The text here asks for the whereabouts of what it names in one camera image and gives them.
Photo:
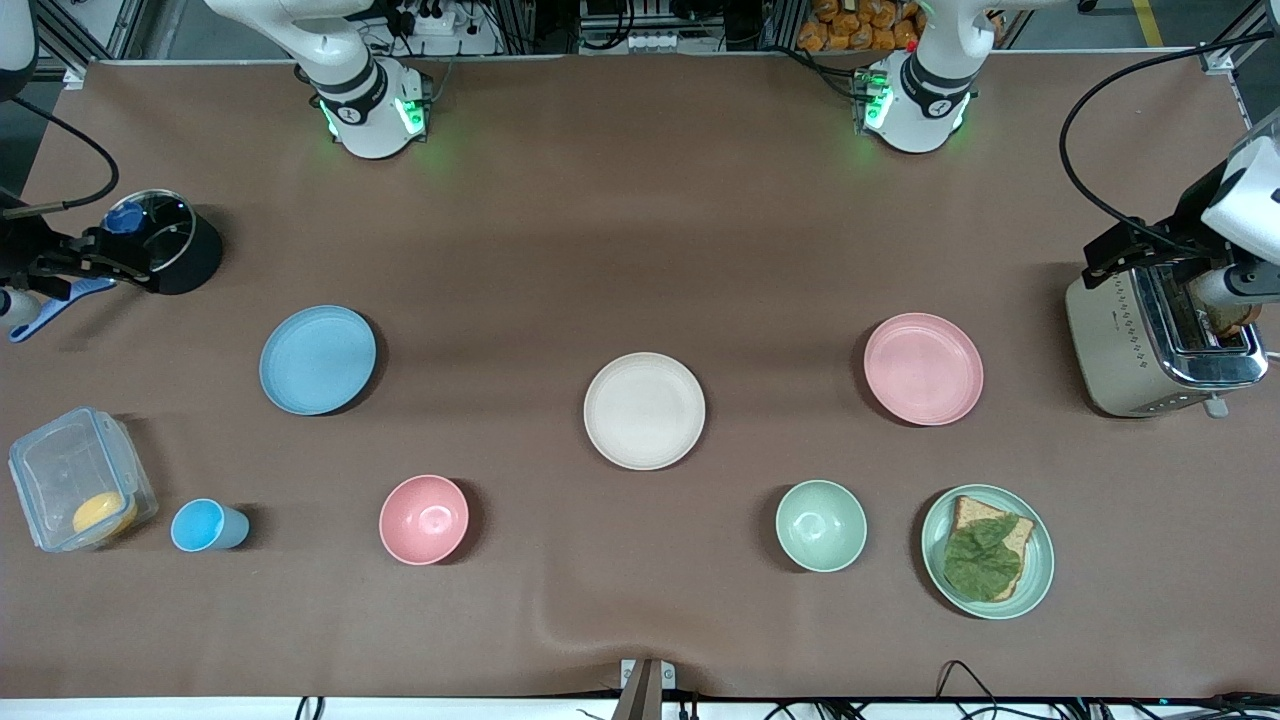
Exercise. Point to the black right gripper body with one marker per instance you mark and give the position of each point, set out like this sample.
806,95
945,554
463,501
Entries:
22,256

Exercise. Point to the blue plate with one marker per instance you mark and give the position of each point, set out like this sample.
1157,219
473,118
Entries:
318,360

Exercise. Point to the pink plate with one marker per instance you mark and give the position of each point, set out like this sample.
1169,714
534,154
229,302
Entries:
923,369

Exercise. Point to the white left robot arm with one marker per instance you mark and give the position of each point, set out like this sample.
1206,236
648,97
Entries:
925,100

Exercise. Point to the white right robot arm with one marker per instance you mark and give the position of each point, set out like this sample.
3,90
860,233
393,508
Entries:
365,120

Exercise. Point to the glass lid blue knob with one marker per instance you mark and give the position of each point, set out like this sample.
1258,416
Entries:
168,232

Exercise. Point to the silver toaster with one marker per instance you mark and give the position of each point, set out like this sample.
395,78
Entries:
1120,350

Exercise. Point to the toasted bread slice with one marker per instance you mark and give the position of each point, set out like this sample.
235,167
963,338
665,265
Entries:
1232,320

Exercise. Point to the clear plastic food container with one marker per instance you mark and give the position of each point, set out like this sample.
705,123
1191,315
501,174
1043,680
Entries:
60,470

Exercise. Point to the yellow round food piece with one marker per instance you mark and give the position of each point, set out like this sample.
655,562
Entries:
103,515

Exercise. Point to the blue cup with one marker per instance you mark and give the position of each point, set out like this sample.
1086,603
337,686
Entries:
200,525

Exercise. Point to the brown bread slice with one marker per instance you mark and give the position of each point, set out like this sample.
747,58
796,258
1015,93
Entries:
970,512

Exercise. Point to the green plate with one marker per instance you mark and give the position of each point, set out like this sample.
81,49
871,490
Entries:
1040,560

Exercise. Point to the green lettuce leaf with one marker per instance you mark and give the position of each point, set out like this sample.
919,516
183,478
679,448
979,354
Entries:
980,560

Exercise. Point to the orange snack packets bag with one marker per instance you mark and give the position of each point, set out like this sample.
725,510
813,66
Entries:
860,25

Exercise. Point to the green bowl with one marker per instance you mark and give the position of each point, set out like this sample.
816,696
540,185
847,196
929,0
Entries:
821,526

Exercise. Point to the pink bowl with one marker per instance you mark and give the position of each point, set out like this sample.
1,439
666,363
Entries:
424,520

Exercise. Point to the white power strip black plugs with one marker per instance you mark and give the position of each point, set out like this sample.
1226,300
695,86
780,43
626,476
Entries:
430,20

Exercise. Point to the brown tablecloth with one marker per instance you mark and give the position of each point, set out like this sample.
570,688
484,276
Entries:
640,250

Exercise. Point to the beige plate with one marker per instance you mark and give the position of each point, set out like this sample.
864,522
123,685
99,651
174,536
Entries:
645,411

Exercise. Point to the metal table clamp bracket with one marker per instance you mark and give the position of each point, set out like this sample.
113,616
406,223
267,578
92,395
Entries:
645,690

